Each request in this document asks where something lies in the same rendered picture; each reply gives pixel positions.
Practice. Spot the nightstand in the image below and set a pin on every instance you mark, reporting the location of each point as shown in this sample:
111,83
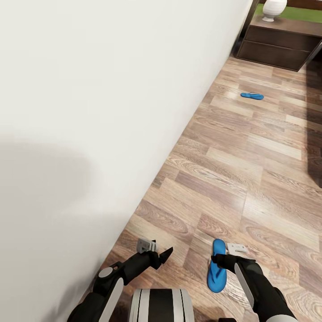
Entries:
283,43

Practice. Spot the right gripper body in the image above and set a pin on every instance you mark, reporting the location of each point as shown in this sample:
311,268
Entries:
223,261

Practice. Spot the robot trunk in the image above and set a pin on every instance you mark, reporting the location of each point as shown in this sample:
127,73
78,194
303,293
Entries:
161,305

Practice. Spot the sandal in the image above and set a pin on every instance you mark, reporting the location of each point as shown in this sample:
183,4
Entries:
217,277
254,96

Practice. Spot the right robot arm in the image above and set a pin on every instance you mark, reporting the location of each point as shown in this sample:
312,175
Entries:
265,300

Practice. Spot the fixed window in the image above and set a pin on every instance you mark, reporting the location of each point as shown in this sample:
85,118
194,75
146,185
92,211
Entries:
307,10

